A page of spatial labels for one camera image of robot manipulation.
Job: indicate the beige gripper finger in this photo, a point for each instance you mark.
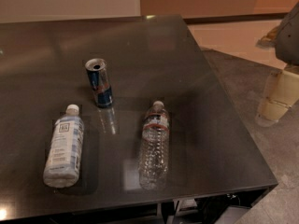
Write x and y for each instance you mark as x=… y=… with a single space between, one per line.
x=281 y=92

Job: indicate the clear plastic water bottle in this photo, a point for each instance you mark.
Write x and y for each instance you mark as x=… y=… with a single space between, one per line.
x=154 y=149

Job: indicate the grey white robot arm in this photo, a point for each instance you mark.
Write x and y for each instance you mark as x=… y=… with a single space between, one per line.
x=285 y=38

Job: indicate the white labelled plastic bottle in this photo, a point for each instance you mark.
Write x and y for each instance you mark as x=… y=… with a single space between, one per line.
x=63 y=163

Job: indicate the blue silver energy drink can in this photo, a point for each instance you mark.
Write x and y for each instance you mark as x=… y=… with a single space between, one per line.
x=97 y=74

